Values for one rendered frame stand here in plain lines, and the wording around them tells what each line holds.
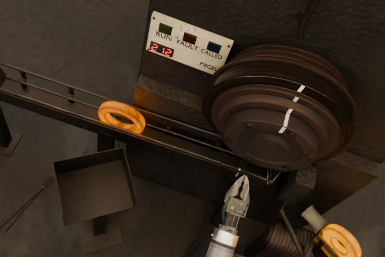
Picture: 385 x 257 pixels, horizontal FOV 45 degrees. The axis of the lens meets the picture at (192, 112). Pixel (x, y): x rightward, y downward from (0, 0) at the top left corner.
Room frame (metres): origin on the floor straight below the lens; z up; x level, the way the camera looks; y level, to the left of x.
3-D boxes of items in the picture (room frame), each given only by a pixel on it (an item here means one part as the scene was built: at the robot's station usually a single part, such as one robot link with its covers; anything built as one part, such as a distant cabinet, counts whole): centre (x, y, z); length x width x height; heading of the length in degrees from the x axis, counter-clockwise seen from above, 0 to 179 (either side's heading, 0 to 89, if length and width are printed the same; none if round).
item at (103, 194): (0.53, 0.24, 0.36); 0.26 x 0.20 x 0.72; 126
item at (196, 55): (0.92, 0.09, 1.15); 0.26 x 0.02 x 0.18; 91
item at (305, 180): (0.83, -0.48, 0.68); 0.11 x 0.08 x 0.24; 1
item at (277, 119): (0.72, -0.25, 1.11); 0.28 x 0.06 x 0.28; 91
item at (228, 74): (0.81, -0.25, 1.11); 0.47 x 0.06 x 0.47; 91
